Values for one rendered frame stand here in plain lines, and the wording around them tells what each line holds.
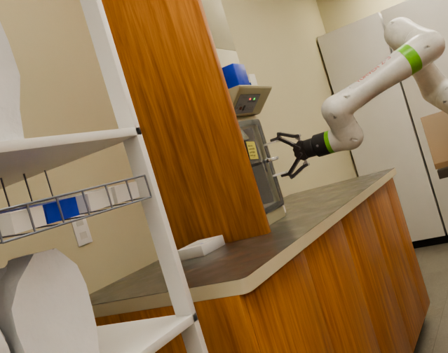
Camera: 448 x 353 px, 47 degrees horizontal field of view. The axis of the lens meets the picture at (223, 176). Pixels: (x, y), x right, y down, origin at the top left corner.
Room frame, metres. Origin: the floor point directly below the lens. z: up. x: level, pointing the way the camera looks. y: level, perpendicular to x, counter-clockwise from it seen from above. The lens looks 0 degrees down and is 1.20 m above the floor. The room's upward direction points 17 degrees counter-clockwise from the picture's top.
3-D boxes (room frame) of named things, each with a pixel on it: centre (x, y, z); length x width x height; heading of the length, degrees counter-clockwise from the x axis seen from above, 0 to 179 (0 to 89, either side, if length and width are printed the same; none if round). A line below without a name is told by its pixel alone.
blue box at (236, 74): (2.04, -0.14, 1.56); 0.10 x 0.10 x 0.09; 60
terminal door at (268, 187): (2.15, -0.15, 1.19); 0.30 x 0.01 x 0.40; 150
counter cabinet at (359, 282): (2.33, -0.17, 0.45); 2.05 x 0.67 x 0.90; 150
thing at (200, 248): (1.92, 0.16, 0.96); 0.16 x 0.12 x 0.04; 150
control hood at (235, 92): (2.12, -0.19, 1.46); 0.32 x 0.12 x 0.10; 150
